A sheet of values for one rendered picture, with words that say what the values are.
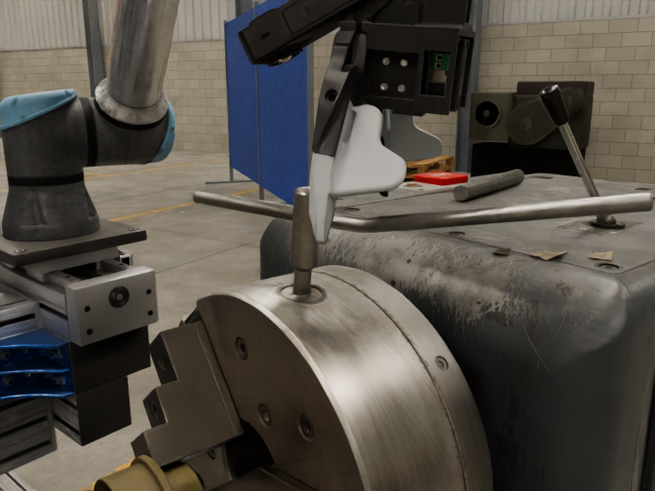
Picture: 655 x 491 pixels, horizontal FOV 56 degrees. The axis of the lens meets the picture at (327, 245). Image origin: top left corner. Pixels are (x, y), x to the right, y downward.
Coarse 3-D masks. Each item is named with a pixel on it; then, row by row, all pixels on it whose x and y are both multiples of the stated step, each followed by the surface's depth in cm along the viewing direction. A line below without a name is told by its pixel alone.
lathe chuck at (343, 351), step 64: (256, 320) 47; (320, 320) 46; (384, 320) 48; (256, 384) 49; (320, 384) 42; (384, 384) 44; (256, 448) 58; (320, 448) 43; (384, 448) 41; (448, 448) 45
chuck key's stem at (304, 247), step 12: (300, 192) 46; (300, 204) 46; (300, 216) 47; (300, 228) 47; (312, 228) 47; (300, 240) 47; (312, 240) 47; (300, 252) 47; (312, 252) 48; (300, 264) 48; (312, 264) 48; (300, 276) 48; (300, 288) 49
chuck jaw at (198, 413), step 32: (192, 320) 56; (160, 352) 53; (192, 352) 52; (192, 384) 51; (224, 384) 53; (160, 416) 50; (192, 416) 50; (224, 416) 51; (160, 448) 47; (192, 448) 49
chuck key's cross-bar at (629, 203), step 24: (216, 192) 50; (648, 192) 39; (288, 216) 48; (336, 216) 46; (384, 216) 45; (408, 216) 44; (432, 216) 44; (456, 216) 43; (480, 216) 42; (504, 216) 42; (528, 216) 41; (552, 216) 41; (576, 216) 40
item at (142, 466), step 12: (144, 456) 47; (132, 468) 46; (144, 468) 46; (156, 468) 45; (168, 468) 48; (180, 468) 48; (96, 480) 46; (108, 480) 44; (120, 480) 44; (132, 480) 44; (144, 480) 44; (156, 480) 45; (168, 480) 44; (180, 480) 46; (192, 480) 47
